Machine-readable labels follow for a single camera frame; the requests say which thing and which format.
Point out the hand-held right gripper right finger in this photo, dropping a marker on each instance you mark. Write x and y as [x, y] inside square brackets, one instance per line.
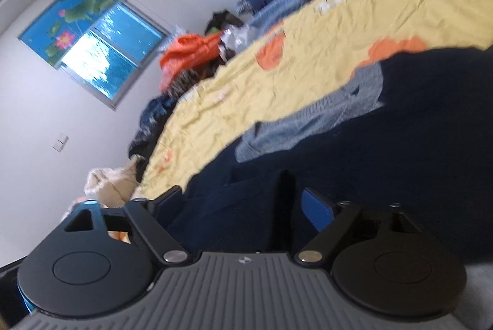
[317, 211]

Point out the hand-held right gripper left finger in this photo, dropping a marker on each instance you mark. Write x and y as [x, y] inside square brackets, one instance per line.
[166, 200]

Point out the grey and navy sock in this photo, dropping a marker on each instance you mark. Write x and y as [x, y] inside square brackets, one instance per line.
[385, 145]

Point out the cream fluffy blanket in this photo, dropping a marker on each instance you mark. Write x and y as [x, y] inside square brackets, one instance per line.
[106, 181]

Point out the dark blue denim jacket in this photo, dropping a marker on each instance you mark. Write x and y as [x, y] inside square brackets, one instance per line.
[154, 122]

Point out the brown patterned cloth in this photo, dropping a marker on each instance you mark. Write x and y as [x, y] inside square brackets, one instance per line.
[183, 83]

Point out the orange plastic bag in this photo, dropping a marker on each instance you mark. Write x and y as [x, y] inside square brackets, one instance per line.
[185, 50]

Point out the yellow printed bed sheet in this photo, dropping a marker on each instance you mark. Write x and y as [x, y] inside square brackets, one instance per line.
[327, 45]

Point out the crumpled clear plastic bag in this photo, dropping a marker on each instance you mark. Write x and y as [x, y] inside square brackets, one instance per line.
[237, 36]

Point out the black and green cloth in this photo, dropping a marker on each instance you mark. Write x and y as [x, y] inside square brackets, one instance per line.
[223, 22]

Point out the lotus print roller blind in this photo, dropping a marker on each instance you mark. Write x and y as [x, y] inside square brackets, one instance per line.
[73, 14]

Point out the light blue knit cloth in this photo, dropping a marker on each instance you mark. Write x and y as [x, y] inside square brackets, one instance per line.
[281, 4]

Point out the white wall switch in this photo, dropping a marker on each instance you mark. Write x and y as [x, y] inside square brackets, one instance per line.
[60, 142]

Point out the aluminium frame window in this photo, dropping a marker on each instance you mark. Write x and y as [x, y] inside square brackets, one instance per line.
[115, 52]

